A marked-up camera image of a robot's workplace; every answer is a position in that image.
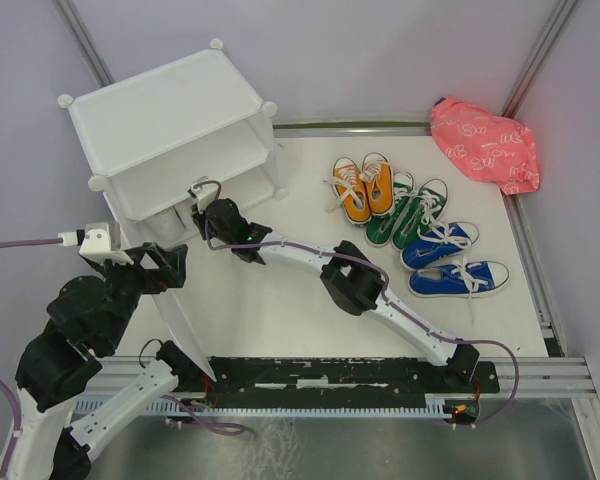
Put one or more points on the white slotted cable duct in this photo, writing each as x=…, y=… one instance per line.
x=433, y=409

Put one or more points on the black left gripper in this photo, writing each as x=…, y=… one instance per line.
x=174, y=260

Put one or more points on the green canvas sneaker right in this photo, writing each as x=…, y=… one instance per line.
x=425, y=209

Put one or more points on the aluminium frame rails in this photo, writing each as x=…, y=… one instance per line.
x=538, y=378

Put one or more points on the green canvas sneaker left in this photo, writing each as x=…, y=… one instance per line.
x=380, y=229

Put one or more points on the pink patterned plastic bag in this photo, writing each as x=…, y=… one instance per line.
x=486, y=147

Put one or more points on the orange canvas sneaker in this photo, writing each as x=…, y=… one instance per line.
x=349, y=192
x=377, y=177

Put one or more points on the white plastic shoe cabinet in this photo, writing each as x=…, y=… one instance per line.
x=149, y=137

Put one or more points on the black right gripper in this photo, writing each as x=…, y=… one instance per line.
x=196, y=216

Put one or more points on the blue canvas sneaker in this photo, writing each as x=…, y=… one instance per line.
x=441, y=241
x=460, y=278

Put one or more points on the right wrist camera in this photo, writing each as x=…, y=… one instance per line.
x=204, y=191

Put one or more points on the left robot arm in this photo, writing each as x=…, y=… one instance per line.
x=87, y=321

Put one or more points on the green canvas sneaker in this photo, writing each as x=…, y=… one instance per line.
x=425, y=209
x=380, y=229

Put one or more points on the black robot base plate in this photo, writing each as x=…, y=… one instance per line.
x=330, y=382

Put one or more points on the blue canvas sneaker lower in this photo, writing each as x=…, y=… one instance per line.
x=460, y=278

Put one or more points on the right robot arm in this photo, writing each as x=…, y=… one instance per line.
x=355, y=285

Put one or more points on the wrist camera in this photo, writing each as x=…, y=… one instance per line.
x=96, y=241
x=204, y=191

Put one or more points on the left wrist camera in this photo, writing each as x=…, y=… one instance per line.
x=96, y=241

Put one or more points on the blue canvas sneaker upper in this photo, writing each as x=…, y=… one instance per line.
x=441, y=241

